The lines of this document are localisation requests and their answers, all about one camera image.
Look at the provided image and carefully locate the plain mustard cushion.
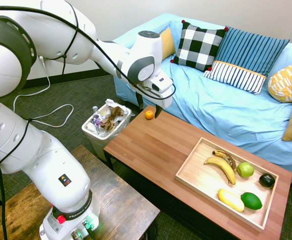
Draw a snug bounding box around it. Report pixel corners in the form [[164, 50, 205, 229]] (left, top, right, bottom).
[[159, 26, 177, 60]]

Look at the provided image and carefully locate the light wooden tray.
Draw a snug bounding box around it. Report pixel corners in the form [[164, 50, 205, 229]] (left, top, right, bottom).
[[175, 136, 279, 232]]

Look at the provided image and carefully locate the black white checkered pillow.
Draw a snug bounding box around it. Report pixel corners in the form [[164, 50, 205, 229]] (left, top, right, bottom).
[[170, 19, 230, 72]]

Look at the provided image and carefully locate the yellow banana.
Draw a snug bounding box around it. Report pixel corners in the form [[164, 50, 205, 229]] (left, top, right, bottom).
[[204, 156, 237, 186]]

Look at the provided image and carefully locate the blue striped pillow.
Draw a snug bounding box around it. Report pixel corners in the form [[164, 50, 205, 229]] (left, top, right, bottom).
[[212, 26, 290, 77]]

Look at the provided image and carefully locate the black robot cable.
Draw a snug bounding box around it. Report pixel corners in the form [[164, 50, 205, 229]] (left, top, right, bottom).
[[0, 6, 176, 240]]

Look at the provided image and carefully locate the dark rustic wooden table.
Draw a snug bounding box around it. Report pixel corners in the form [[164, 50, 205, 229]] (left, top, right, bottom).
[[0, 144, 161, 240]]

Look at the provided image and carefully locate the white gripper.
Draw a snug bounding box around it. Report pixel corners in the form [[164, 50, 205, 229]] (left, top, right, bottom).
[[127, 81, 174, 120]]

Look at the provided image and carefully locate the white power cord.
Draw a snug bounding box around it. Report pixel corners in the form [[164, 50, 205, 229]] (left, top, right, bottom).
[[12, 55, 75, 129]]

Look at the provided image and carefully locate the reddish wooden coffee table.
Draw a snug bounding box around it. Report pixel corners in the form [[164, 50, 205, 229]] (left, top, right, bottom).
[[103, 109, 292, 240]]

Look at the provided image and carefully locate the light blue sofa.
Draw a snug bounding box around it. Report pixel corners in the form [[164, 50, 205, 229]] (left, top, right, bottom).
[[112, 12, 292, 185]]

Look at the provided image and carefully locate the brown overripe banana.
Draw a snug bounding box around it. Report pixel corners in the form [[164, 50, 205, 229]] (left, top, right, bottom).
[[212, 149, 237, 174]]

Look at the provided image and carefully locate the green apple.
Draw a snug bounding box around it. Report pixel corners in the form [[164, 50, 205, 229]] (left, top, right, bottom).
[[236, 161, 255, 178]]

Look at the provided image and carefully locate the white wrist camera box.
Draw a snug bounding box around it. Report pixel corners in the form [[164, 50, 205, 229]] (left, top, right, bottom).
[[145, 74, 174, 94]]

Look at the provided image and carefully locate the green lime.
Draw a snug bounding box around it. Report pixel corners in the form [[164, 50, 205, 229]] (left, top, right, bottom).
[[240, 191, 263, 211]]

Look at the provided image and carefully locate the white navy striped pillow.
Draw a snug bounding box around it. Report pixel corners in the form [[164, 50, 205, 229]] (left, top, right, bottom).
[[202, 60, 267, 97]]

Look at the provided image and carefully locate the crumpled brown paper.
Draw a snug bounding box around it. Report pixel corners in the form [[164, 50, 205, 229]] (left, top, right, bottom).
[[101, 106, 125, 132]]

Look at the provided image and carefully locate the white trash bin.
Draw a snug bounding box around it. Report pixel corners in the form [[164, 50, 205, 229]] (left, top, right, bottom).
[[81, 98, 132, 165]]

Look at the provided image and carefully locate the white crumpled wrapper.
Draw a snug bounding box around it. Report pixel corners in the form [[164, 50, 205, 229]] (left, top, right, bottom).
[[104, 98, 123, 118]]

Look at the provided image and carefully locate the yellow white patterned pillow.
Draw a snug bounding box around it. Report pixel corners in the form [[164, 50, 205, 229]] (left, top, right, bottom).
[[267, 58, 292, 104]]

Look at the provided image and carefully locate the dark avocado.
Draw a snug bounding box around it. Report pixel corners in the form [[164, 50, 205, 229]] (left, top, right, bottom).
[[258, 172, 276, 188]]

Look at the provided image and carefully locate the clear plastic bottle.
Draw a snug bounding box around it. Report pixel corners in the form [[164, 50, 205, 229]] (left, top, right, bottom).
[[91, 105, 103, 133]]

